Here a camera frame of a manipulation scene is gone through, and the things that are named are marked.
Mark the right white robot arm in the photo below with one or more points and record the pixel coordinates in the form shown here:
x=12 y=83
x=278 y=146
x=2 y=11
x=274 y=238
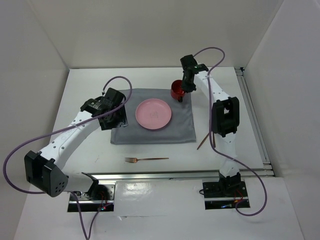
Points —
x=225 y=119

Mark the aluminium rail frame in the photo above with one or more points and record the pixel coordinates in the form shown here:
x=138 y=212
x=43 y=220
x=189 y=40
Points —
x=97 y=155

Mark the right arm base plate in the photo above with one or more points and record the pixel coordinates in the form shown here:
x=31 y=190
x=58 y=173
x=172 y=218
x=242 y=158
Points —
x=215 y=198

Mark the copper fork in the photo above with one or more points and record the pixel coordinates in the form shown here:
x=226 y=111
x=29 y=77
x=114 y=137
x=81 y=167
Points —
x=135 y=160

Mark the red mug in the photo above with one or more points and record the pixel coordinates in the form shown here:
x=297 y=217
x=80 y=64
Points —
x=176 y=91

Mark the copper spoon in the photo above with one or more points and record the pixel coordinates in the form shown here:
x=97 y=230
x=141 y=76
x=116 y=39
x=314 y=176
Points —
x=213 y=140

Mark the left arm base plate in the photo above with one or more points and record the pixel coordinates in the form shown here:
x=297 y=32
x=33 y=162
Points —
x=103 y=198

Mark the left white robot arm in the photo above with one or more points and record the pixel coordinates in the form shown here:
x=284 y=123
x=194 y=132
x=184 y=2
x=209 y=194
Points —
x=44 y=169

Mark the pink plate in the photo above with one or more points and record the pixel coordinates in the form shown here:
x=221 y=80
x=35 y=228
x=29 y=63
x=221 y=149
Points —
x=153 y=114

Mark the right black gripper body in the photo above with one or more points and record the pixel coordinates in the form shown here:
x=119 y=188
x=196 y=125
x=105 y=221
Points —
x=188 y=85

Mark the copper knife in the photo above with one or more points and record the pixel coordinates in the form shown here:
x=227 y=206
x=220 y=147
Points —
x=203 y=141

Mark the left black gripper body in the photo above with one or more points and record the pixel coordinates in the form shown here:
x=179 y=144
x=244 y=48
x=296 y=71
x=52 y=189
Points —
x=118 y=119

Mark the grey cloth placemat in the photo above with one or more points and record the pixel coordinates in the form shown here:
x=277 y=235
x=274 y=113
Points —
x=179 y=130

